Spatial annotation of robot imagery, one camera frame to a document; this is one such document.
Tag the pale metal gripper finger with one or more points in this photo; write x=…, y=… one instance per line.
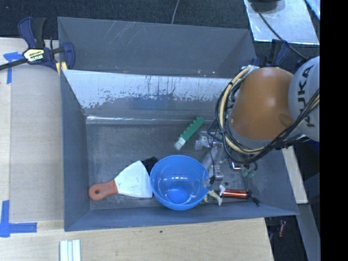
x=210, y=180
x=214, y=196

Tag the green and white toy block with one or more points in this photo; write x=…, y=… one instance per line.
x=190, y=132

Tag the blue plastic bowl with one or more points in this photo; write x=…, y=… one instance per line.
x=168, y=178

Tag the small black object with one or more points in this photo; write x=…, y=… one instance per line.
x=150, y=163

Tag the grey metal bin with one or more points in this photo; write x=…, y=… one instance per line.
x=130, y=145

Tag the black cylinder on white bracket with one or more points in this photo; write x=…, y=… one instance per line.
x=234, y=193

